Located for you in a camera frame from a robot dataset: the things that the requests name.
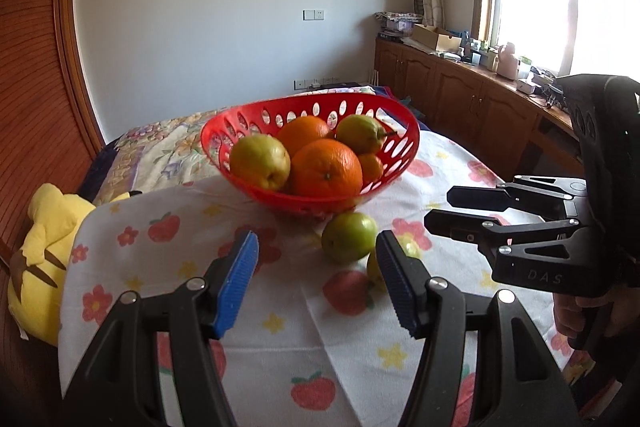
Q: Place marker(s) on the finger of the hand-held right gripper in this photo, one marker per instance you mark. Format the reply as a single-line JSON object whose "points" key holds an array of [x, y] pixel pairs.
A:
{"points": [[452, 223], [475, 197]]}

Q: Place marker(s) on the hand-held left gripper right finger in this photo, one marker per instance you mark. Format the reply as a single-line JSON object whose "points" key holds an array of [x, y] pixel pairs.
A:
{"points": [[400, 287]]}

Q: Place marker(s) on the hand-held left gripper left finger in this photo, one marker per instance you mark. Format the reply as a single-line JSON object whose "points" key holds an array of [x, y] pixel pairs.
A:
{"points": [[237, 282]]}

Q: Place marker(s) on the yellow-green lemon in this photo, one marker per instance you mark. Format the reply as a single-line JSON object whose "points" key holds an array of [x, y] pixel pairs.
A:
{"points": [[374, 269]]}

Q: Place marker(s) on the green apple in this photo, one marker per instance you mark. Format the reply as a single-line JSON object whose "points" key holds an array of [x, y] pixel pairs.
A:
{"points": [[347, 237]]}

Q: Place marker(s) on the small orange tangerine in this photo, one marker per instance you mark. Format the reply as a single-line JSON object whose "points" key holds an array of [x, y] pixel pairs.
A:
{"points": [[372, 167]]}

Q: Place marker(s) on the red perforated plastic basket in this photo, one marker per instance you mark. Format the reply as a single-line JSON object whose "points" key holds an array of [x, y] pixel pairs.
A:
{"points": [[300, 202]]}

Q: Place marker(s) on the round yellow-green pear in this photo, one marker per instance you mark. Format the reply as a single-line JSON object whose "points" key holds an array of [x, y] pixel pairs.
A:
{"points": [[257, 159]]}

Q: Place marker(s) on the person's right hand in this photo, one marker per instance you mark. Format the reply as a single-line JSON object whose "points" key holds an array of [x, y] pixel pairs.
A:
{"points": [[567, 312]]}

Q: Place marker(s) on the white strawberry print tablecloth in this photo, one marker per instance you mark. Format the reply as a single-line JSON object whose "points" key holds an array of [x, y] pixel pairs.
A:
{"points": [[300, 332]]}

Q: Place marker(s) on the wooden cabinet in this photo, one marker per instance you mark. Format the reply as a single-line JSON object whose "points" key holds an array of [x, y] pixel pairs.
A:
{"points": [[450, 92]]}

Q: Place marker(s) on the dark blue blanket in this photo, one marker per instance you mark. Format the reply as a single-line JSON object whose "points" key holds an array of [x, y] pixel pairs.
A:
{"points": [[405, 102]]}

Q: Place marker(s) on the pink kettle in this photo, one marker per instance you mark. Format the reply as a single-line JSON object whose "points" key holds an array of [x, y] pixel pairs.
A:
{"points": [[508, 63]]}

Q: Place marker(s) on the large orange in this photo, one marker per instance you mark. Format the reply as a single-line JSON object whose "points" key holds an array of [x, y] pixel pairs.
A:
{"points": [[325, 169], [302, 132]]}

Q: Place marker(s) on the floral bedsheet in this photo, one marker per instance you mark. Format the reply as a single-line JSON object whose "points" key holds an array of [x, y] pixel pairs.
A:
{"points": [[165, 147]]}

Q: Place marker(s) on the cardboard box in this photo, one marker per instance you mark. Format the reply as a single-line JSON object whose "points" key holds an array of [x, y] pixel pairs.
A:
{"points": [[432, 38]]}

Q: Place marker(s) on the black flat device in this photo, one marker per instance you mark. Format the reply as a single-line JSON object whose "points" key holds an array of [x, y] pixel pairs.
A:
{"points": [[342, 85]]}

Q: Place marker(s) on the stack of folded cloths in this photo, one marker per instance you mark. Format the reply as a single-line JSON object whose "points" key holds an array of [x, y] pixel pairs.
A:
{"points": [[397, 24]]}

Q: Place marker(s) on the yellow plush toy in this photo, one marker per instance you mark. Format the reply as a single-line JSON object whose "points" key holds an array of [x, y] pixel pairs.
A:
{"points": [[40, 252]]}

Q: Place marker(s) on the wooden wardrobe door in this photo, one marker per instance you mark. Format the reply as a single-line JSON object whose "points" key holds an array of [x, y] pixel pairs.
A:
{"points": [[35, 82]]}

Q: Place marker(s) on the white wall socket strip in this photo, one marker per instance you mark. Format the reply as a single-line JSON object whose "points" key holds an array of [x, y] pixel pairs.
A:
{"points": [[302, 83]]}

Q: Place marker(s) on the white wall switch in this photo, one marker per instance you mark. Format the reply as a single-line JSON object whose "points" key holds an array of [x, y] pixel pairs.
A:
{"points": [[313, 14]]}

